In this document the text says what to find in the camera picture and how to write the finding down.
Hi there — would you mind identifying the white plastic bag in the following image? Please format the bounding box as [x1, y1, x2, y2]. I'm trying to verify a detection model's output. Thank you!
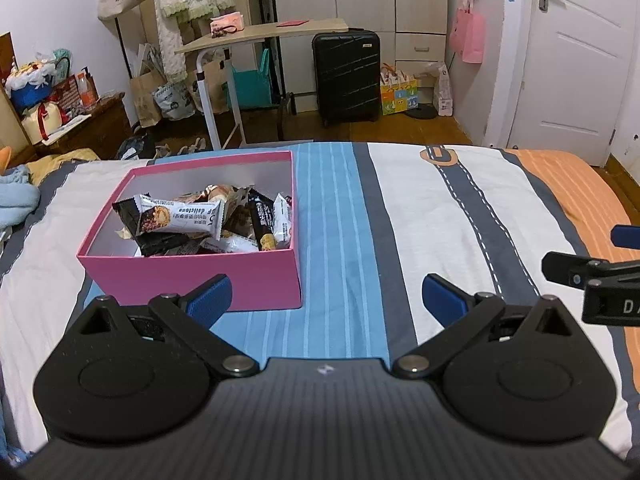
[433, 63, 454, 117]

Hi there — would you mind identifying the white door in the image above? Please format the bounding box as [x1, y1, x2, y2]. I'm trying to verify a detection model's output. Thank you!
[508, 0, 638, 166]

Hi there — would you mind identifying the black tofu snack packet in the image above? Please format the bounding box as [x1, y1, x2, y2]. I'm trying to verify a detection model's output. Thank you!
[247, 188, 277, 250]

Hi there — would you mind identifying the colourful gift box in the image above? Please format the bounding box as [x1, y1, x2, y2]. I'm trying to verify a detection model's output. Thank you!
[380, 63, 419, 116]

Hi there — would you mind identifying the black suitcase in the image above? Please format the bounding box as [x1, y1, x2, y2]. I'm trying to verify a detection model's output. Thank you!
[311, 28, 381, 127]

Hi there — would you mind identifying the brown paper bag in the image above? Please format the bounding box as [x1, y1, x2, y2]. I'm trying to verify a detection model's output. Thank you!
[130, 68, 165, 128]

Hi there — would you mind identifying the pink hanging gift bag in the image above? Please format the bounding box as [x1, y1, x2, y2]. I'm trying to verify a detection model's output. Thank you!
[449, 0, 486, 65]

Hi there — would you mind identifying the dark wooden nightstand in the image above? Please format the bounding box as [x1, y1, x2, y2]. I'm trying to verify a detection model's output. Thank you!
[1, 91, 132, 167]

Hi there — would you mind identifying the pink pouch on desk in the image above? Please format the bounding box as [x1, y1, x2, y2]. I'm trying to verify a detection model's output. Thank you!
[209, 11, 245, 37]

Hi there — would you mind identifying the large noodle snack bag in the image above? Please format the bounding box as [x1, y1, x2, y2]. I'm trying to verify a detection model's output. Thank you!
[175, 184, 250, 214]

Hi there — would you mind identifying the white snack bar wrapper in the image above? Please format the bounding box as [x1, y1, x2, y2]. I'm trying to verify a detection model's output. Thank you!
[134, 195, 224, 238]

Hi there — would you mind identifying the striped bed cover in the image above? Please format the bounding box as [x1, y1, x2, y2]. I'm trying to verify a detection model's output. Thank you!
[1, 143, 638, 454]

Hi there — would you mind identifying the light blue blanket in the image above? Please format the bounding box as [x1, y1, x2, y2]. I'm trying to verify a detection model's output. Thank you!
[0, 165, 40, 230]

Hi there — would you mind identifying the teal tote bag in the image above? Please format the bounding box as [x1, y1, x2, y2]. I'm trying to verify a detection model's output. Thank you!
[232, 48, 272, 110]

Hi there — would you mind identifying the pink cardboard box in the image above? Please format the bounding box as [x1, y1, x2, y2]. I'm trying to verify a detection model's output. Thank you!
[77, 150, 303, 311]

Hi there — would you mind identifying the wooden rolling desk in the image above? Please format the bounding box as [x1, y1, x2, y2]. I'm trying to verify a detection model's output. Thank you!
[176, 18, 348, 151]

